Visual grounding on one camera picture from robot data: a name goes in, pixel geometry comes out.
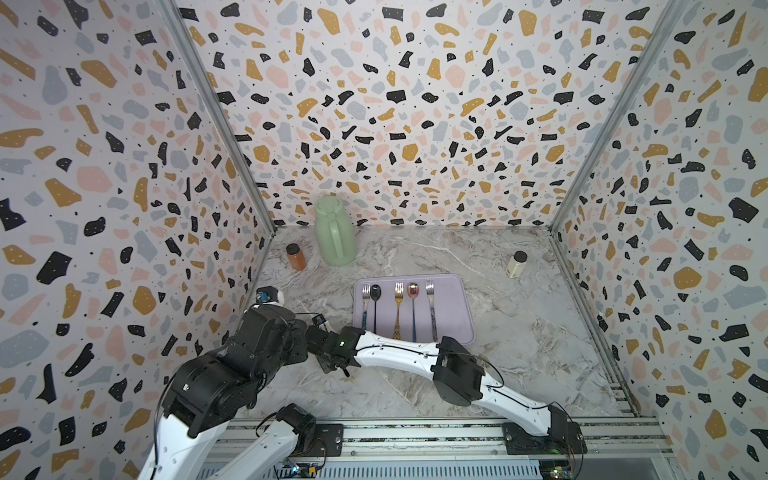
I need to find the green plastic pitcher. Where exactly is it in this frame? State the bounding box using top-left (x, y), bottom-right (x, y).
top-left (315, 195), bottom-right (358, 267)

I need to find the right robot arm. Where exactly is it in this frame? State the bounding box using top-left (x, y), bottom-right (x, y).
top-left (306, 326), bottom-right (586, 454)

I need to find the all silver fork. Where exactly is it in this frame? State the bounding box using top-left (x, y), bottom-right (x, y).
top-left (425, 279), bottom-right (439, 343)

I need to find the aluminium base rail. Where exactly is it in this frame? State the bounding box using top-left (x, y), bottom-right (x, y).
top-left (203, 415), bottom-right (676, 480)

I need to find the iridescent rainbow spoon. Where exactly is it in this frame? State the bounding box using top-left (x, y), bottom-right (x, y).
top-left (408, 282), bottom-right (420, 342)

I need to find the lilac plastic tray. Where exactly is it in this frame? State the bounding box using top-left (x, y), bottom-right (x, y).
top-left (353, 273), bottom-right (475, 345)

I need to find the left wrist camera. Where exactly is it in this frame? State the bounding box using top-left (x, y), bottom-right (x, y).
top-left (254, 286), bottom-right (285, 306)

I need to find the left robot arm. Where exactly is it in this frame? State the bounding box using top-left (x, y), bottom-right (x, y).
top-left (139, 304), bottom-right (309, 479)

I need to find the dark black spoon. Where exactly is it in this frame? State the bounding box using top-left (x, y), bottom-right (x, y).
top-left (370, 284), bottom-right (382, 333)

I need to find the cream bottle black cap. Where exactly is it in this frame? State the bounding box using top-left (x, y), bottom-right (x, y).
top-left (506, 250), bottom-right (528, 279)

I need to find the green handled silver fork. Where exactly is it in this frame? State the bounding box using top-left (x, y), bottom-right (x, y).
top-left (361, 283), bottom-right (371, 330)

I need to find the orange bottle black cap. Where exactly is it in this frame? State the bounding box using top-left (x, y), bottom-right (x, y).
top-left (286, 243), bottom-right (307, 271)

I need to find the ornate gold fork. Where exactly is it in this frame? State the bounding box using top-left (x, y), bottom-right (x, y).
top-left (393, 282), bottom-right (405, 340)

